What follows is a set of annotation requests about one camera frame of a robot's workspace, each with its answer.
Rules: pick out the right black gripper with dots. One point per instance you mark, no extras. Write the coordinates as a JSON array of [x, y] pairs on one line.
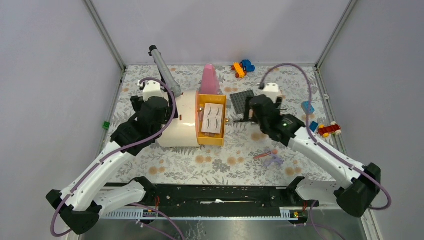
[[247, 110]]

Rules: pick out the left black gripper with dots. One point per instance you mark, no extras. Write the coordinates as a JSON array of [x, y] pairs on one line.
[[137, 101]]

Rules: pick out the cream round drawer organizer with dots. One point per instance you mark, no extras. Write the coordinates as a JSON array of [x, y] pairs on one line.
[[186, 129]]

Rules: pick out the false eyelash card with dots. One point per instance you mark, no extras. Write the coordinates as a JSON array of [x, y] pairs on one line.
[[212, 118]]

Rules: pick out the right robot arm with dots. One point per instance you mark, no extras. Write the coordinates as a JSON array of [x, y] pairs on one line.
[[355, 185]]

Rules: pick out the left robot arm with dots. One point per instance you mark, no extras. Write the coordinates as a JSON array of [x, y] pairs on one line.
[[80, 205]]

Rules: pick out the black makeup brush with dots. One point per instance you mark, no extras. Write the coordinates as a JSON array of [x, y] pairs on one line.
[[243, 121]]

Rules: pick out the grey microphone on stand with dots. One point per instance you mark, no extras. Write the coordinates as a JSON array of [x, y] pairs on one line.
[[164, 71]]

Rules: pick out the grey lego baseplate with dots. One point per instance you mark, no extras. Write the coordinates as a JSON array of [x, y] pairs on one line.
[[238, 100]]

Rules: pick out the light blue lego brick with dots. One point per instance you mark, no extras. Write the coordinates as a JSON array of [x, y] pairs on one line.
[[308, 108]]

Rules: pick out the green small block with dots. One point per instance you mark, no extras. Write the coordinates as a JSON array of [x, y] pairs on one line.
[[106, 125]]

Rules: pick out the orange and blue toy car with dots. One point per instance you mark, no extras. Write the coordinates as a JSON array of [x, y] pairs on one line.
[[242, 68]]

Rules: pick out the red yellow toy car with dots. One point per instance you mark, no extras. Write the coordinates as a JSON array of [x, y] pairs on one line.
[[332, 129]]

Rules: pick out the pink cone bottle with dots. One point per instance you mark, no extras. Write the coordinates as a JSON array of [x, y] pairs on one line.
[[209, 84]]

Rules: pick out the pink handle brush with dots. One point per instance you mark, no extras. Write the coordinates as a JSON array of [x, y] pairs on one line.
[[266, 153]]

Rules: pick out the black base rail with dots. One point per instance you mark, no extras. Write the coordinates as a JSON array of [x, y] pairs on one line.
[[223, 201]]

